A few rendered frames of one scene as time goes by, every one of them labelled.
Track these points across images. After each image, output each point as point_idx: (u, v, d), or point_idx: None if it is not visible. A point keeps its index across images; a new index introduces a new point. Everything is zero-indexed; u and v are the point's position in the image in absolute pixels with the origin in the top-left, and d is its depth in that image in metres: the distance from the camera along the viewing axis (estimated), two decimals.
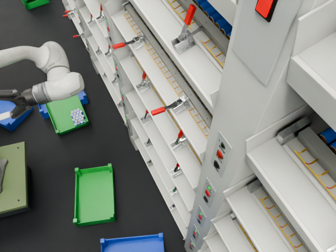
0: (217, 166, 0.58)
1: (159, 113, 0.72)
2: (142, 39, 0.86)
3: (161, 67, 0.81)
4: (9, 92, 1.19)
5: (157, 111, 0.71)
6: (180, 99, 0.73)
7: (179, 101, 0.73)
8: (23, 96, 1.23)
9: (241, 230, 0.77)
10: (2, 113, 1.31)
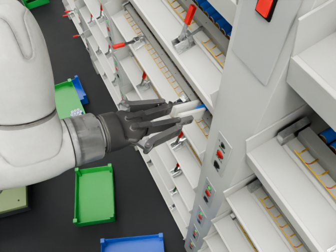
0: (217, 166, 0.58)
1: None
2: (142, 39, 0.86)
3: (161, 67, 0.81)
4: (134, 104, 0.62)
5: None
6: (180, 99, 0.73)
7: (179, 101, 0.73)
8: None
9: (241, 230, 0.77)
10: (190, 110, 0.63)
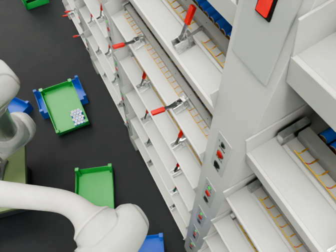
0: (217, 166, 0.58)
1: (159, 113, 0.72)
2: (142, 39, 0.86)
3: (161, 67, 0.81)
4: None
5: (157, 111, 0.71)
6: (180, 99, 0.73)
7: (179, 101, 0.73)
8: None
9: (241, 230, 0.77)
10: None
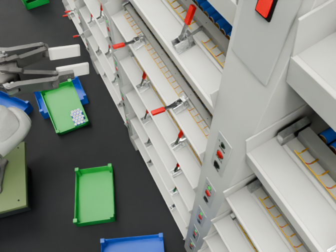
0: (217, 166, 0.58)
1: (159, 113, 0.72)
2: (142, 39, 0.86)
3: (161, 67, 0.81)
4: (24, 88, 0.59)
5: (157, 111, 0.71)
6: (180, 99, 0.73)
7: (179, 101, 0.73)
8: None
9: (241, 230, 0.77)
10: (65, 57, 0.69)
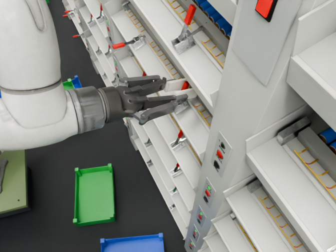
0: (217, 166, 0.58)
1: None
2: (142, 39, 0.86)
3: (167, 64, 0.81)
4: (153, 115, 0.62)
5: (187, 88, 0.70)
6: None
7: None
8: (124, 111, 0.60)
9: (241, 230, 0.77)
10: (177, 89, 0.71)
